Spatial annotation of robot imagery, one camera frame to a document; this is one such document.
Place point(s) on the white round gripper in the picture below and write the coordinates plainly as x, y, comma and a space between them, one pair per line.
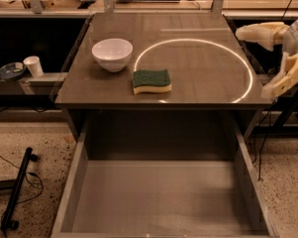
269, 34

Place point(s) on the green and yellow sponge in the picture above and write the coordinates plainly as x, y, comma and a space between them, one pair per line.
151, 81

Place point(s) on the open grey top drawer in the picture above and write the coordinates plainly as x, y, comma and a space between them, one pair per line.
162, 174

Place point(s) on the grey cabinet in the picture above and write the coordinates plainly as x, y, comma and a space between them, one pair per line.
206, 64

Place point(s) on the white bowl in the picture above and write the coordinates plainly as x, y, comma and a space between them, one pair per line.
112, 54

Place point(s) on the low shelf on left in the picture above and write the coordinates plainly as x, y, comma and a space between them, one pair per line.
48, 84

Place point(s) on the white paper cup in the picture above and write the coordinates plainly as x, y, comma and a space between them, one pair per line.
33, 64

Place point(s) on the dark plate with items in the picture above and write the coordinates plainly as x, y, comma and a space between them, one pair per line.
12, 71

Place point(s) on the black bar on floor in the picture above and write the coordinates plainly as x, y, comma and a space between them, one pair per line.
6, 221

